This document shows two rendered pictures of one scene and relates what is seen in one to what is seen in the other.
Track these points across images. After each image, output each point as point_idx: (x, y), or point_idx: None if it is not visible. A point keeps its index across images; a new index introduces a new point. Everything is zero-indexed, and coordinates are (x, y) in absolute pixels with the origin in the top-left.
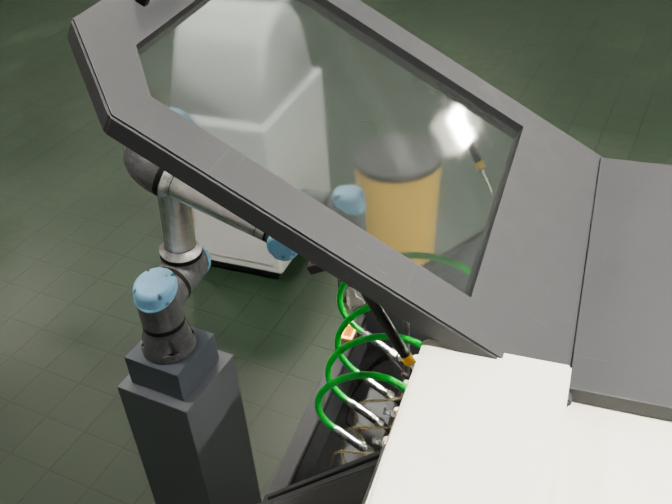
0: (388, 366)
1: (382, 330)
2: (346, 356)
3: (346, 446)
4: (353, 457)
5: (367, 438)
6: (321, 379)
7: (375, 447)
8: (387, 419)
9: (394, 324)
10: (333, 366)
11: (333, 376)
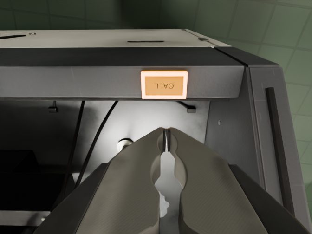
0: (176, 113)
1: (221, 114)
2: (98, 97)
3: (25, 101)
4: (16, 113)
5: (50, 121)
6: (10, 69)
7: (44, 132)
8: (88, 134)
9: (224, 145)
10: (57, 81)
11: (33, 90)
